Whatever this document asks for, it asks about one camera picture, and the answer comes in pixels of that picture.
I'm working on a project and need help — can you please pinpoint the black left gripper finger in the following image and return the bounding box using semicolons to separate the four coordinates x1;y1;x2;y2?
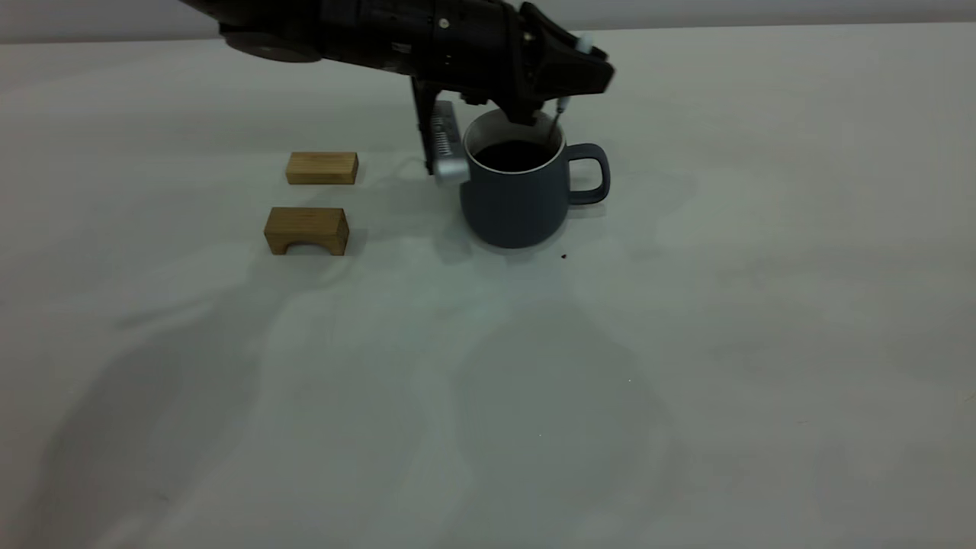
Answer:
543;52;617;102
521;2;610;63

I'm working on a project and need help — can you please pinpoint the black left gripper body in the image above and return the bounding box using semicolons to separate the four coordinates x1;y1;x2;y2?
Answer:
433;0;547;125

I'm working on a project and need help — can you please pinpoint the spoon with pale blue handle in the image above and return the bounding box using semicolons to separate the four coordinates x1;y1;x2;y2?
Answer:
546;34;597;147

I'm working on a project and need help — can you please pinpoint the dark grey ceramic mug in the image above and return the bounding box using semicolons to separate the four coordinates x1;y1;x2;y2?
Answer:
460;109;612;249

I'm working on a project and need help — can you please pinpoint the black coffee liquid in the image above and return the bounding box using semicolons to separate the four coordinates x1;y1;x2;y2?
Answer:
473;141;557;173

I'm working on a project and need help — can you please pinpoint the solid rectangular wooden block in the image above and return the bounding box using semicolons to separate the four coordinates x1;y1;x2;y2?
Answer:
286;151;360;186

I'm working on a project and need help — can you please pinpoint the arched wooden block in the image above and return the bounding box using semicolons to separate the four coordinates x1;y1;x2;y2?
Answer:
264;207;351;257

